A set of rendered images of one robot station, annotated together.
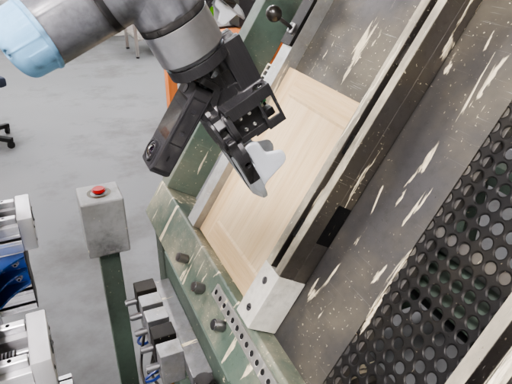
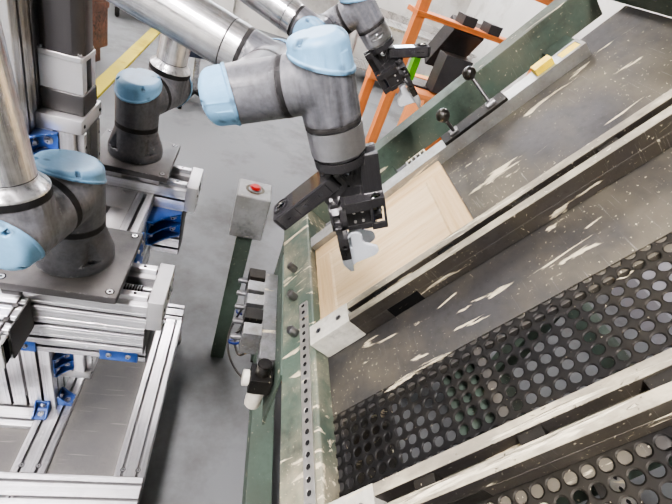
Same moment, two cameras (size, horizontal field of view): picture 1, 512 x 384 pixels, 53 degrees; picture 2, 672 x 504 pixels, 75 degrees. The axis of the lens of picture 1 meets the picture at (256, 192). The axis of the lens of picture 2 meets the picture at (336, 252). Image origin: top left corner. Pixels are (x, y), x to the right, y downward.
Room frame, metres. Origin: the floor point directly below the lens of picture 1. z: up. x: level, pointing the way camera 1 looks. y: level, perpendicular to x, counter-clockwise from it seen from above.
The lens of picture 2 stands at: (0.01, -0.04, 1.74)
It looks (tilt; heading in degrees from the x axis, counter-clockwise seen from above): 35 degrees down; 6
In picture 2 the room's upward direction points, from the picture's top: 22 degrees clockwise
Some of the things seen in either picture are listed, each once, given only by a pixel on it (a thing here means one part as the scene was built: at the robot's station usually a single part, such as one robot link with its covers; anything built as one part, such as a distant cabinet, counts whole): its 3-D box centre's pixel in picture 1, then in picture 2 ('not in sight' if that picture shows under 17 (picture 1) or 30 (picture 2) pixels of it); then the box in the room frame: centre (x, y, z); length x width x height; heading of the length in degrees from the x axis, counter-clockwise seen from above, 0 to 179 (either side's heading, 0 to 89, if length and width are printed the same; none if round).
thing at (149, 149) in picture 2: not in sight; (136, 136); (1.05, 0.75, 1.09); 0.15 x 0.15 x 0.10
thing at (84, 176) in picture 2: not in sight; (69, 189); (0.59, 0.54, 1.20); 0.13 x 0.12 x 0.14; 11
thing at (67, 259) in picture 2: not in sight; (74, 235); (0.60, 0.54, 1.09); 0.15 x 0.15 x 0.10
